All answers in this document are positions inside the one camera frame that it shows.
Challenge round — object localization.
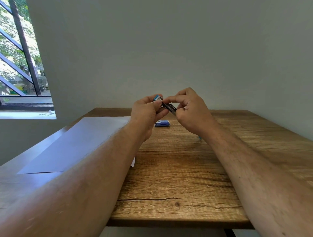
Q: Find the person's right hand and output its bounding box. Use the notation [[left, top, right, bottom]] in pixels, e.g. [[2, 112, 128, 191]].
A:
[[163, 87, 217, 138]]

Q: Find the person's left hand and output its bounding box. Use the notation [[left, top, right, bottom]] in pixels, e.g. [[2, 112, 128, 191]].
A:
[[130, 95, 170, 142]]

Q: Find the blue and black stapler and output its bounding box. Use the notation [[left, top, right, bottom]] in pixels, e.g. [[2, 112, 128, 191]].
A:
[[153, 95, 177, 116]]

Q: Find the person's left forearm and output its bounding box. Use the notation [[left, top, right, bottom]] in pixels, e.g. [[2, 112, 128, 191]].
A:
[[0, 120, 153, 237]]

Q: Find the person's right forearm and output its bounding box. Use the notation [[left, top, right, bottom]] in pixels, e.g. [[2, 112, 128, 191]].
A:
[[199, 120, 313, 237]]

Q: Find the white paper sheet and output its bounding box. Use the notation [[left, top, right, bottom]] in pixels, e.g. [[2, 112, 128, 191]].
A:
[[17, 116, 136, 175]]

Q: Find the white window sill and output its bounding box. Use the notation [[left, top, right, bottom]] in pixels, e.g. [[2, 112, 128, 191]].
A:
[[0, 110, 57, 120]]

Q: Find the window with dark metal grille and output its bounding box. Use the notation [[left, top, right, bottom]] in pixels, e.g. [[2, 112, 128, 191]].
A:
[[0, 0, 55, 111]]

